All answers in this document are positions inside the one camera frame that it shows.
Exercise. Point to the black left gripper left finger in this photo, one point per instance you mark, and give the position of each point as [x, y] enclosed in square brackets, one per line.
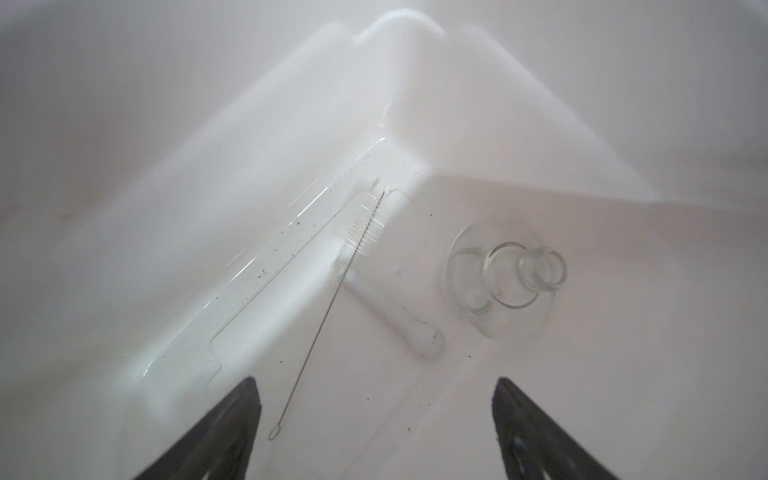
[219, 445]

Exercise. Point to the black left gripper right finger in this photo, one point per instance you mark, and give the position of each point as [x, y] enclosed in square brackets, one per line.
[533, 445]

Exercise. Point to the white ceramic pestle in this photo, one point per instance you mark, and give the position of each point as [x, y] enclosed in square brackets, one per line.
[424, 339]

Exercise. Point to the clear round-bottom flask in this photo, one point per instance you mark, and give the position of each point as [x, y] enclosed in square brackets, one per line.
[499, 274]

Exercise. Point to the white test tube brush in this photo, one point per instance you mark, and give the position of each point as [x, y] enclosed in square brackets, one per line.
[354, 243]

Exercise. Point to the white plastic storage bin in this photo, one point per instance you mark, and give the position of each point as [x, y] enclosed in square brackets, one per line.
[178, 179]

